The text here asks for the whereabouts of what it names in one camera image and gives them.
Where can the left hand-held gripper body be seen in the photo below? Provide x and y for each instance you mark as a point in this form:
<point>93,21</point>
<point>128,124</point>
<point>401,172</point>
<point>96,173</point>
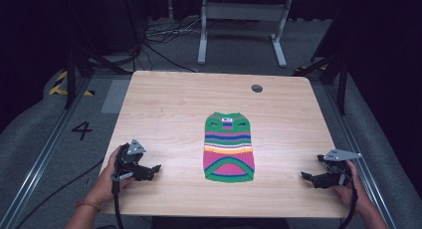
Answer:
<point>127,157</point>

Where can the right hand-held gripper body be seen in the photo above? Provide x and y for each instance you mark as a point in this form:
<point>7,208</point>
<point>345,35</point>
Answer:
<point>336,171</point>

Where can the person's right hand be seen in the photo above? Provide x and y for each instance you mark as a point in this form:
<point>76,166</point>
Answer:
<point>356,192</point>

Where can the person's left hand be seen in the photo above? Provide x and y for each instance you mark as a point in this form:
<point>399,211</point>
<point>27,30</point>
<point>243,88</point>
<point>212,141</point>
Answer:
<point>106,182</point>

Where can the striped knitted pet sweater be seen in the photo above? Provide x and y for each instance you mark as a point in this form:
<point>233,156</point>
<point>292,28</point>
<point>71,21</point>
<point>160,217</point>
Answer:
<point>228,149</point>

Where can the black metal stand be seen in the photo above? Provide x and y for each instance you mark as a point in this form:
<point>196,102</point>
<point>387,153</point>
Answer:
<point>71,76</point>
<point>341,79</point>

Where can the grey round table grommet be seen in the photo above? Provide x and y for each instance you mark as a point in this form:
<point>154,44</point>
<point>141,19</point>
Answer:
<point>257,88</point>

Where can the aluminium floor rail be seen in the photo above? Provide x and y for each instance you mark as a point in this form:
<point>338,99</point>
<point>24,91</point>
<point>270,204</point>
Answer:
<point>43,156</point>
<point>358,149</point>

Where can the white metal table frame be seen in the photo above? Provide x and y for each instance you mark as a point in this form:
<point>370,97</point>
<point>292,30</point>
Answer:
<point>244,11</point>

